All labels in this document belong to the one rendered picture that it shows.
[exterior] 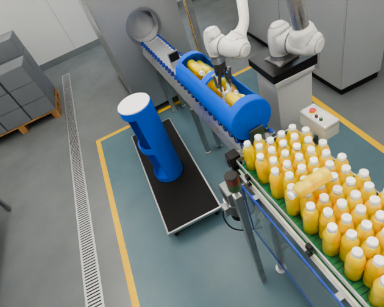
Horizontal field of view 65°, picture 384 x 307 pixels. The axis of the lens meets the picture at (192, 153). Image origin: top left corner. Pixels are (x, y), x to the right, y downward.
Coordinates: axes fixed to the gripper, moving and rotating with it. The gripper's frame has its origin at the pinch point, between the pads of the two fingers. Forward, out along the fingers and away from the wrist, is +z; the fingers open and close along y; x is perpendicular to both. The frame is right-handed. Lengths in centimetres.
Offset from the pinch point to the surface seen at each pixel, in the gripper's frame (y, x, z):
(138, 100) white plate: 49, -66, 16
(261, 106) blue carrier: -8.6, 25.7, 4.4
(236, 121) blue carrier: 8.9, 25.7, 4.8
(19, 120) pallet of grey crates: 209, -312, 97
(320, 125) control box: -25, 56, 10
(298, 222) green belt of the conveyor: 14, 86, 30
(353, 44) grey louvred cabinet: -160, -51, 63
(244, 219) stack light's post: 35, 69, 30
